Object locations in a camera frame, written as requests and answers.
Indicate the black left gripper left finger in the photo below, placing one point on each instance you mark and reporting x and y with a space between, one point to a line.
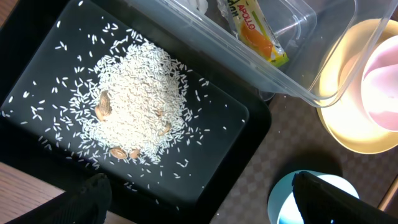
87 203

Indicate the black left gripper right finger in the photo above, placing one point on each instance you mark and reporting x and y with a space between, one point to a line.
320 202

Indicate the light blue bowl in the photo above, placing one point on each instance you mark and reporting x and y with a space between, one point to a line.
281 205

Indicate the wooden chopstick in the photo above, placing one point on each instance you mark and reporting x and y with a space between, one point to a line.
389 195

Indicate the yellow plate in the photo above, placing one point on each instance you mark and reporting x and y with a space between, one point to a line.
348 118

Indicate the pile of rice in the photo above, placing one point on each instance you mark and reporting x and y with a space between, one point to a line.
140 99

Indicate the pink bowl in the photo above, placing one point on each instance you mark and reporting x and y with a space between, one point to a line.
373 94

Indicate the yellow snack wrapper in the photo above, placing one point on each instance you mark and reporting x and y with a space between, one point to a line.
248 24

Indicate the black waste tray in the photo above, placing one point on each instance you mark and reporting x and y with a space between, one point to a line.
21 35

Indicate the clear plastic waste bin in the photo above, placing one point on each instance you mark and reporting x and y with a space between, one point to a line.
312 50

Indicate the almond nut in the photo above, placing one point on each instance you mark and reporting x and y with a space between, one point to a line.
118 153
135 153
166 129
103 108

